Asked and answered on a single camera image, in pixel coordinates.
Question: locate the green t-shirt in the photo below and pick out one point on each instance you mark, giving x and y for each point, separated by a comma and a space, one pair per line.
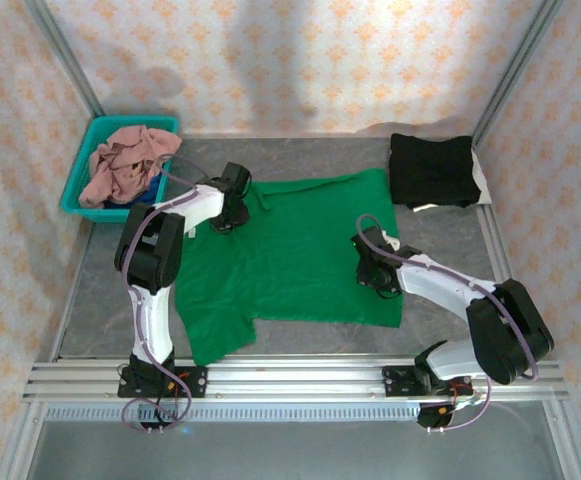
295, 260

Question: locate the teal plastic basket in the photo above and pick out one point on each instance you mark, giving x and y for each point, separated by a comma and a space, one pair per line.
77, 192

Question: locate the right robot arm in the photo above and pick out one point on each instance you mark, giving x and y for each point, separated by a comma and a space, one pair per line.
440, 280

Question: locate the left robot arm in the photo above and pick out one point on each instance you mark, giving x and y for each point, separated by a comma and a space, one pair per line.
152, 325

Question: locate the black folded t-shirt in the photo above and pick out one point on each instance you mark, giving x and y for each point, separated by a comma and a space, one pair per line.
430, 170

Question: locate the pink t-shirt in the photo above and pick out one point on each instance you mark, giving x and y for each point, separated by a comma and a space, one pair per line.
120, 170

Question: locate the blue t-shirt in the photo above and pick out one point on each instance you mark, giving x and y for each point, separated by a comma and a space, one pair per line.
120, 204

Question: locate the white folded t-shirt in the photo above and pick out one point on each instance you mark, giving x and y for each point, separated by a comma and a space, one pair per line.
482, 187

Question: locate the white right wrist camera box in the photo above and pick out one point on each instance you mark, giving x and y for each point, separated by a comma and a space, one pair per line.
392, 241

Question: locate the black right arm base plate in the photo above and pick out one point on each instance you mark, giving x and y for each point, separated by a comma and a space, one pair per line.
400, 382

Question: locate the aluminium mounting rail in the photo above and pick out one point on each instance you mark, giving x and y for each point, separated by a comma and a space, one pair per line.
295, 380

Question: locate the aluminium frame post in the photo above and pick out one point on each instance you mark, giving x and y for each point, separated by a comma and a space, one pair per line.
74, 70
517, 70

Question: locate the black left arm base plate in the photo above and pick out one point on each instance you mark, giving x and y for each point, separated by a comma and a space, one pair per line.
195, 382

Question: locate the aluminium frame leg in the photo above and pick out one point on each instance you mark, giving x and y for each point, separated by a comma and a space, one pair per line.
567, 440
20, 440

